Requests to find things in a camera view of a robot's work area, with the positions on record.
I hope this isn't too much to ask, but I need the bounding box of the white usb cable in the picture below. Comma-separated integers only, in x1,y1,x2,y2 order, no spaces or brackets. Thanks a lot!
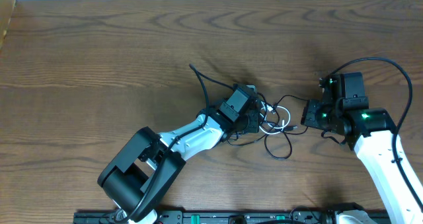
257,100,291,135

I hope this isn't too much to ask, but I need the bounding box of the thick black cable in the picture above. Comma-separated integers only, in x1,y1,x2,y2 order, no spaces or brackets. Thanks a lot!
226,91,310,161

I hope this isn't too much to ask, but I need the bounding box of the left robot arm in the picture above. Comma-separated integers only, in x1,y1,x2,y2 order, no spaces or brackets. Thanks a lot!
97,84,260,223

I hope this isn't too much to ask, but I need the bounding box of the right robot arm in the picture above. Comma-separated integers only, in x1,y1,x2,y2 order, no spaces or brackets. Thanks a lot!
301,72,422,223

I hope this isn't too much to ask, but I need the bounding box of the cardboard panel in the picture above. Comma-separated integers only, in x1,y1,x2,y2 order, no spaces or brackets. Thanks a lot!
0,0,16,47

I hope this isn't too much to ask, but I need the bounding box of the right camera cable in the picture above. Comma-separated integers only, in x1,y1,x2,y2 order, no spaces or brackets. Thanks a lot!
325,57,423,211

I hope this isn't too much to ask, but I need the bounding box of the camera cable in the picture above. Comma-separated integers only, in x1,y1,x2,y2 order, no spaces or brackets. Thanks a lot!
325,57,423,211
115,63,237,223

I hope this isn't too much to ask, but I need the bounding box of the left camera cable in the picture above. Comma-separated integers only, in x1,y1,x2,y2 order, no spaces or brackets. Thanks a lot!
115,63,237,223

